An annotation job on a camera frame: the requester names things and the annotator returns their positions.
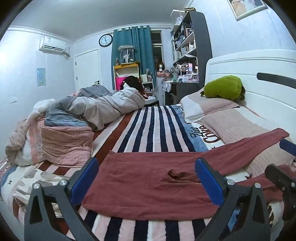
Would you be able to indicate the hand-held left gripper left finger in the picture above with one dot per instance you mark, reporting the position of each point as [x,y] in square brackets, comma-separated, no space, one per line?
[85,183]

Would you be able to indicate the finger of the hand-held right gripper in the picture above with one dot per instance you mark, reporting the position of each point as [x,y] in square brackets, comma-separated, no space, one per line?
[278,175]
[286,145]

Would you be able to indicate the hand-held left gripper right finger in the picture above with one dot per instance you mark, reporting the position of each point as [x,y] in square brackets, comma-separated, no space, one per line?
[208,180]

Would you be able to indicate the red pants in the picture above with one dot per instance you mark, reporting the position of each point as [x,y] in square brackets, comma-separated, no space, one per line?
[148,176]

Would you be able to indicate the white cloth with red stitching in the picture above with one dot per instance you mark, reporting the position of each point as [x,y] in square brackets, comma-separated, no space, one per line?
[266,118]

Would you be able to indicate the pink quilt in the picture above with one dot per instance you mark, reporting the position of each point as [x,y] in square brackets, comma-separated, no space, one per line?
[57,141]

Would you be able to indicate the blue grey blanket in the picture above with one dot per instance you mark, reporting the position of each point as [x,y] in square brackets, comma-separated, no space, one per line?
[61,117]

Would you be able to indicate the pink and white pillow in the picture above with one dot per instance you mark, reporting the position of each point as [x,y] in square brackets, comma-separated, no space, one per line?
[201,106]

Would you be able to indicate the striped printed blanket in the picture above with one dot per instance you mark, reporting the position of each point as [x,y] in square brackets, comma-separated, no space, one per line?
[152,129]

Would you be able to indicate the grey quilt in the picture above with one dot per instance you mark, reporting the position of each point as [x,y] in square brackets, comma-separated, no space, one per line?
[108,103]

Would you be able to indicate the white headboard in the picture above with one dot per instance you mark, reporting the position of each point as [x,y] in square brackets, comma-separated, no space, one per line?
[261,64]

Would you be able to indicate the green plush toy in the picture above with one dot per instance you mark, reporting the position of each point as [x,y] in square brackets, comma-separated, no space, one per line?
[222,88]

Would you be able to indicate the white plush toy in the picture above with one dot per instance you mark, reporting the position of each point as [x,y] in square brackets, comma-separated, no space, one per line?
[42,105]

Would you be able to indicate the black chair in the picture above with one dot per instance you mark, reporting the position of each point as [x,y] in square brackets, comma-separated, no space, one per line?
[151,102]

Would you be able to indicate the pink bag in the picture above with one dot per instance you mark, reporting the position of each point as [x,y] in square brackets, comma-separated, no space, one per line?
[119,83]

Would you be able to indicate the cluttered dressing desk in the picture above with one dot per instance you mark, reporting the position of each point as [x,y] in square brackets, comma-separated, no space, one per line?
[182,76]

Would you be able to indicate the white door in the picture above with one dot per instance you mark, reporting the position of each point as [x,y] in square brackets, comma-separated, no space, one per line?
[87,69]

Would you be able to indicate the yellow shelf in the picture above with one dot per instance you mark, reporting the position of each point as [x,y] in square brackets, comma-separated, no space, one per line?
[126,68]

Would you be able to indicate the wig head stand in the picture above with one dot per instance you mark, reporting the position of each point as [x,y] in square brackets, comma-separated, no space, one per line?
[160,66]

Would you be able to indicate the dark bookshelf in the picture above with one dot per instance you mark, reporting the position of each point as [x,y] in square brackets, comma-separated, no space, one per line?
[203,41]

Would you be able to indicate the glass display case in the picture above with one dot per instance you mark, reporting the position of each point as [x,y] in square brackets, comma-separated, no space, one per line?
[126,55]

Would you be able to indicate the white air conditioner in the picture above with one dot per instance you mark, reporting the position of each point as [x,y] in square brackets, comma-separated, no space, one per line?
[52,45]

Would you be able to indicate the window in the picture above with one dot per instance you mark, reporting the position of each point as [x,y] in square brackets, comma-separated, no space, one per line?
[156,44]

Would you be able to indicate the teal curtain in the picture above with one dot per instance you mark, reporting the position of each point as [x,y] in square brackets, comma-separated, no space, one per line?
[143,48]

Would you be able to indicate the small wall poster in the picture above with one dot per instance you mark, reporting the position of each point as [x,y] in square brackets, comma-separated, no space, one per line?
[41,77]

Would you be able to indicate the framed wall picture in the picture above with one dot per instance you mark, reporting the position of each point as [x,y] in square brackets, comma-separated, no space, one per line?
[245,8]

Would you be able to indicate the wall clock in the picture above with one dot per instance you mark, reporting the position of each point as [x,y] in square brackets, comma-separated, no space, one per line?
[105,40]

